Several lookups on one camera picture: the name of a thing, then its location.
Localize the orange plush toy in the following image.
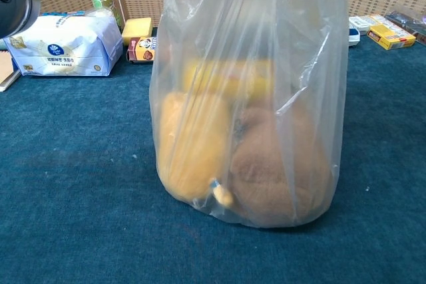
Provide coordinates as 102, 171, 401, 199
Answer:
158, 92, 234, 207

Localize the yellow snack package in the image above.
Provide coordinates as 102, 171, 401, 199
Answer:
182, 59, 274, 98

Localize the brown plush toy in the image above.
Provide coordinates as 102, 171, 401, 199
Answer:
229, 104, 333, 225

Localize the clear plastic bag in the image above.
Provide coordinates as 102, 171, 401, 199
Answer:
148, 0, 350, 229

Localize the brown panda biscuit box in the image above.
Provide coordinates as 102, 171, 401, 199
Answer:
126, 37, 157, 63

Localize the yellow sponge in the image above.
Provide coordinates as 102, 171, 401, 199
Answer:
121, 17, 154, 47

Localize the blue table cover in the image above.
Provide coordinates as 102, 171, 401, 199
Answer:
0, 26, 426, 284

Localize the white blue tissue pack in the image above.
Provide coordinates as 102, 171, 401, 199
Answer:
3, 14, 124, 77

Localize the green bottle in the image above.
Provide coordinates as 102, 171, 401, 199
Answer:
92, 0, 123, 29

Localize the black pink snack package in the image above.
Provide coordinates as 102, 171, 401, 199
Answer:
348, 26, 361, 47

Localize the small white box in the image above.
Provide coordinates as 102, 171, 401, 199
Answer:
348, 16, 371, 32

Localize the blue cookie box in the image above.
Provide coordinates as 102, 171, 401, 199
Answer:
43, 11, 87, 17

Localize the pale yellow white box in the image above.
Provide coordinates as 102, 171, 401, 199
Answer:
361, 13, 400, 29

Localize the brown spiral notebook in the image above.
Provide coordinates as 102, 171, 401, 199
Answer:
0, 49, 21, 92

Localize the dark blister pack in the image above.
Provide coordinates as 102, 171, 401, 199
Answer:
384, 6, 426, 45

